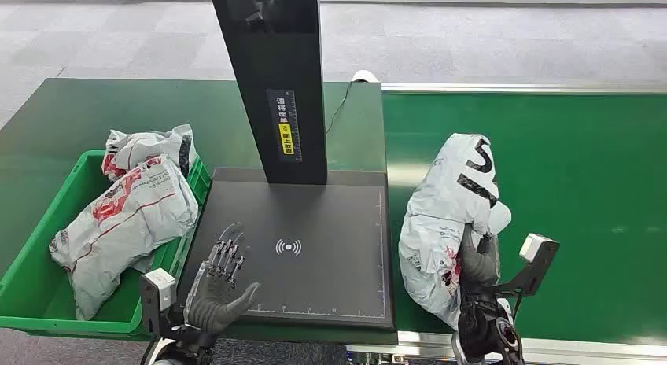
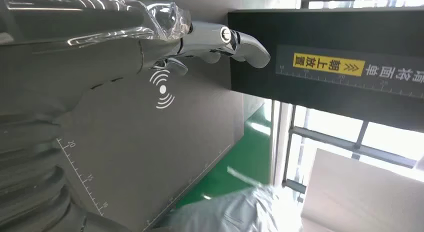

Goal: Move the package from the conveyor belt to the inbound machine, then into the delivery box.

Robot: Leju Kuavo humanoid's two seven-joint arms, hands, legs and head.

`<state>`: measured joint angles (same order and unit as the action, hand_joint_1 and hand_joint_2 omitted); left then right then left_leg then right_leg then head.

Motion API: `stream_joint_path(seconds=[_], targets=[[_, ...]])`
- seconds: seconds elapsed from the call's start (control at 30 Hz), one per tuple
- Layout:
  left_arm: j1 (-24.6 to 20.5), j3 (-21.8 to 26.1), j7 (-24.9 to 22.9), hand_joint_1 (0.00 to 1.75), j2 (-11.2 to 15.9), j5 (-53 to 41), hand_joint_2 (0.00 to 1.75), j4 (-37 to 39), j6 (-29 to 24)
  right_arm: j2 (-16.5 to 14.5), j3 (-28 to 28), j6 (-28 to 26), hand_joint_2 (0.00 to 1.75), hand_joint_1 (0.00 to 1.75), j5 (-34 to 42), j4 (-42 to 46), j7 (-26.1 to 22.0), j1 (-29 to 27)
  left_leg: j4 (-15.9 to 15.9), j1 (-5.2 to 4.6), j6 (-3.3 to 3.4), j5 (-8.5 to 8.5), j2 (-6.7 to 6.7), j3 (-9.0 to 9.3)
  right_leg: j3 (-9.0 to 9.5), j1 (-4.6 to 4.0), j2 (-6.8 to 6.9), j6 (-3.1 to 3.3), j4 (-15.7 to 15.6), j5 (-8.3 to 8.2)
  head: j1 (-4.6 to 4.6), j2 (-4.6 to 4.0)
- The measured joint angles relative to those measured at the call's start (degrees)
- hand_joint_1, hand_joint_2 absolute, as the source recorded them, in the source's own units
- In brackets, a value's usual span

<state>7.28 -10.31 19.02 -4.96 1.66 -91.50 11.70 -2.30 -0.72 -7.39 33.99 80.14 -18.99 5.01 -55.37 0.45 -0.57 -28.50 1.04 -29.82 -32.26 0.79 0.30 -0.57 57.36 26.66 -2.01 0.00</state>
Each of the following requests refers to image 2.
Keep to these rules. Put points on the beige board panel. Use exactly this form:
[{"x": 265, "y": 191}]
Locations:
[{"x": 364, "y": 197}]

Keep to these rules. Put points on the black inbound scanner machine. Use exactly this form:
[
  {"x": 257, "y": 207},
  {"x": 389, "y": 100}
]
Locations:
[{"x": 331, "y": 28}]

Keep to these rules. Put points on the large grey red-print mailer bag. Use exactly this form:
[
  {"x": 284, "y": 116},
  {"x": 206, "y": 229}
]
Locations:
[{"x": 238, "y": 210}]

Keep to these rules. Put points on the yellow arrow label sticker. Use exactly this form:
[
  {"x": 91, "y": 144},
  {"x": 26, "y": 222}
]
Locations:
[{"x": 328, "y": 64}]

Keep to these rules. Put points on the grey window frame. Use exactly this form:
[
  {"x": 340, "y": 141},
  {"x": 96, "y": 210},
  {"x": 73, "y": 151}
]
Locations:
[{"x": 331, "y": 139}]

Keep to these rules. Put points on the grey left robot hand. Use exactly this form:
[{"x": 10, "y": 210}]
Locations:
[{"x": 66, "y": 68}]

